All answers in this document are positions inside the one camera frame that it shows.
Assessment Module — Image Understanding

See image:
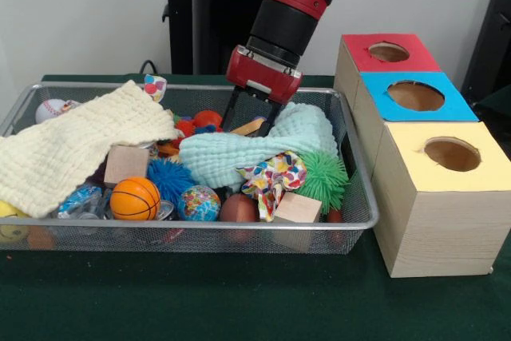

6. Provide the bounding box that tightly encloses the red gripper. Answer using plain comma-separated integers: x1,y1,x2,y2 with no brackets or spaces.
220,52,303,139

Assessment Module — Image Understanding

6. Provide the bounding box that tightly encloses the striped wooden burger toy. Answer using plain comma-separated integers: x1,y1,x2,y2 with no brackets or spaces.
230,116,267,137

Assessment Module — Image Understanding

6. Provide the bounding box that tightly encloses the mint green waffle cloth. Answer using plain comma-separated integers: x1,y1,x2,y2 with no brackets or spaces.
178,101,339,190

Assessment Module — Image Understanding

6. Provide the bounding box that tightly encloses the wooden three-hole box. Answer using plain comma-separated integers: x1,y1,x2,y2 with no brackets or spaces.
333,33,511,279

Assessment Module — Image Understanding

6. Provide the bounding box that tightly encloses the colourful patterned cloth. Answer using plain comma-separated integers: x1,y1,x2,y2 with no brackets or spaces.
235,150,308,223

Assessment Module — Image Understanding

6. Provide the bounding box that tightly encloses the brown football toy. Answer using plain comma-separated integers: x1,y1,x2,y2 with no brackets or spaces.
218,193,260,223

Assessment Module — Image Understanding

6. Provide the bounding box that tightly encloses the green spiky ball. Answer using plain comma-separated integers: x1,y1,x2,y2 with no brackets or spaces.
297,149,351,214

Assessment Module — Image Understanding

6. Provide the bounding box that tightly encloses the plain wooden cube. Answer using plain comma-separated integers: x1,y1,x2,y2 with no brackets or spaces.
273,192,323,224

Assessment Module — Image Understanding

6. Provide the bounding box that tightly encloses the blue spiky ball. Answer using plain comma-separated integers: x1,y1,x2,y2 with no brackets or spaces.
146,157,196,207

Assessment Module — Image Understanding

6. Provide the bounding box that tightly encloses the globe print ball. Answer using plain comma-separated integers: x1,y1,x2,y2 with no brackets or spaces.
176,184,222,222

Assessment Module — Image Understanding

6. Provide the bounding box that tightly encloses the orange basketball toy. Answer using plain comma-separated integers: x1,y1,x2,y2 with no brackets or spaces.
109,176,162,221

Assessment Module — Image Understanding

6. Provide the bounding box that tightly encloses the dark green tablecloth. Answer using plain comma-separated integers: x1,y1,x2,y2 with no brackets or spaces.
0,73,511,341
477,87,511,118

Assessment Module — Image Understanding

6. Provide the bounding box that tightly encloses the cream waffle cloth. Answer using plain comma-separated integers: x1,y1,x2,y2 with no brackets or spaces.
0,79,180,218

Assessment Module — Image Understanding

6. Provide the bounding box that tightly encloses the black stand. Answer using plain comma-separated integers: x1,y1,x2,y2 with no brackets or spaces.
461,0,511,97

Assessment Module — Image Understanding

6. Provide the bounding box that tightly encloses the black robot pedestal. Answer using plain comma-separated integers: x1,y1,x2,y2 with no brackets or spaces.
153,0,267,76

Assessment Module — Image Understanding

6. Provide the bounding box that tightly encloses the shallow wire mesh bin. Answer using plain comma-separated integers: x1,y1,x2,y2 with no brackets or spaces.
0,81,380,256

